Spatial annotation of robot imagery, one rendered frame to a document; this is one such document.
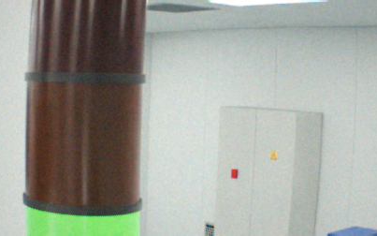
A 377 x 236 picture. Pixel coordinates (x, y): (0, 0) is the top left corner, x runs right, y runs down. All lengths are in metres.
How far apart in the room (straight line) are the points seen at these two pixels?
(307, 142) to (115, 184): 6.96
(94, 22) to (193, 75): 8.80
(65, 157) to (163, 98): 9.31
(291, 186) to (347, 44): 1.55
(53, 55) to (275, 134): 7.04
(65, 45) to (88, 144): 0.04
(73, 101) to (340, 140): 6.97
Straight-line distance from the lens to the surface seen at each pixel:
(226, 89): 8.54
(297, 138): 7.11
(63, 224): 0.27
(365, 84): 7.00
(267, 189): 7.41
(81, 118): 0.27
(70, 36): 0.27
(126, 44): 0.27
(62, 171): 0.27
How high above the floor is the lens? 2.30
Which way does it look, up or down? 3 degrees down
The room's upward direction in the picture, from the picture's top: 2 degrees clockwise
